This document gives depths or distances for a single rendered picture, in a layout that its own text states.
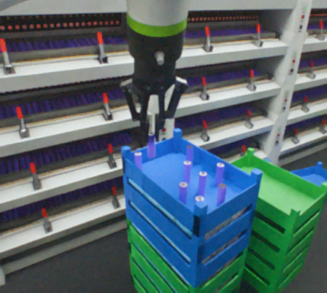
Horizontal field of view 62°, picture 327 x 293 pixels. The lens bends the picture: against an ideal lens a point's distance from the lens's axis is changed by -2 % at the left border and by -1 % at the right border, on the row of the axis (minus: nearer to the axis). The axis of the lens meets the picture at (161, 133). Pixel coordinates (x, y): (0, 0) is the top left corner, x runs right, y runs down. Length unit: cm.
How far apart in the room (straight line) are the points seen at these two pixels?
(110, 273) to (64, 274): 17
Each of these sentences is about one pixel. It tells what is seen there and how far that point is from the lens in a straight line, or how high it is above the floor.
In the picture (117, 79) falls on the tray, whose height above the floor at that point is 63.
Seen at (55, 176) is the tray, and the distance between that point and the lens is 104.
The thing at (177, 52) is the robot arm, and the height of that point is 84.
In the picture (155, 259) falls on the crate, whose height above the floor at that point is 27.
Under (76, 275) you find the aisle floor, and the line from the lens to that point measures 118.
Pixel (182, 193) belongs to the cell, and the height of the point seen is 53.
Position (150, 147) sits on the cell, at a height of 59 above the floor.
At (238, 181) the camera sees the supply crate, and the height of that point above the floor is 50.
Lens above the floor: 92
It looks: 26 degrees down
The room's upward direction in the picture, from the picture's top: straight up
